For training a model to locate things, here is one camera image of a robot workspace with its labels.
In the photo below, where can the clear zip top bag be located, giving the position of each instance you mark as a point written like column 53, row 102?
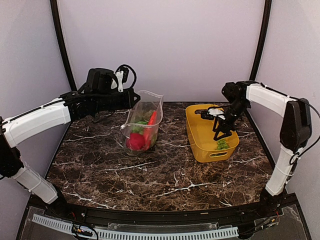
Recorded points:
column 142, row 111

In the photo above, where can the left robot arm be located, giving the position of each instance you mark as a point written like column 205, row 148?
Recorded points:
column 104, row 90

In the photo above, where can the yellow plastic basket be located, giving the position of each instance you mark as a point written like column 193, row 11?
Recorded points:
column 201, row 136

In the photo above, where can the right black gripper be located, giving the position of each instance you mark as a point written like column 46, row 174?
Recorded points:
column 223, row 124

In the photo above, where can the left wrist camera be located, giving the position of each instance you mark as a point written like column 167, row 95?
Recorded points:
column 122, row 74

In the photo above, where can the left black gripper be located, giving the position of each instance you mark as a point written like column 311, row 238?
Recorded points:
column 129, row 103

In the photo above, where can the right black frame post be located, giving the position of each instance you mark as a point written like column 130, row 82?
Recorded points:
column 261, row 39

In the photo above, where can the white slotted cable duct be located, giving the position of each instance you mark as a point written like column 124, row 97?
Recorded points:
column 117, row 231

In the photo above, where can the red toy tomato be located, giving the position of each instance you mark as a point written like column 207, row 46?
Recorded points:
column 135, row 141

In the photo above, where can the red toy chili pepper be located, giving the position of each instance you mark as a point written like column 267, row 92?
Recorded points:
column 148, row 131

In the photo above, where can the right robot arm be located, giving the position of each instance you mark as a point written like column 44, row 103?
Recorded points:
column 293, row 121

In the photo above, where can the black front rail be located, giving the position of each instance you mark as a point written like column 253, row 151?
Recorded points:
column 236, row 215

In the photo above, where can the black frame post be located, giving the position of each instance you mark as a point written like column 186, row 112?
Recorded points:
column 261, row 39
column 61, row 44

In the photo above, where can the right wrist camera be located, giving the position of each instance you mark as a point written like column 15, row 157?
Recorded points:
column 211, row 113

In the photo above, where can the left black frame post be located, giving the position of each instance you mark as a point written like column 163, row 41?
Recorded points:
column 61, row 44

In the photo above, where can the green toy cucumber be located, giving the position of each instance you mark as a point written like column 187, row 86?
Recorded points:
column 138, row 128

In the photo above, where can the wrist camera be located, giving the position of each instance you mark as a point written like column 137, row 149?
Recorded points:
column 211, row 113
column 122, row 74

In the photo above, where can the green toy grapes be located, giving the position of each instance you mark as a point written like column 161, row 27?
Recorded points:
column 222, row 144

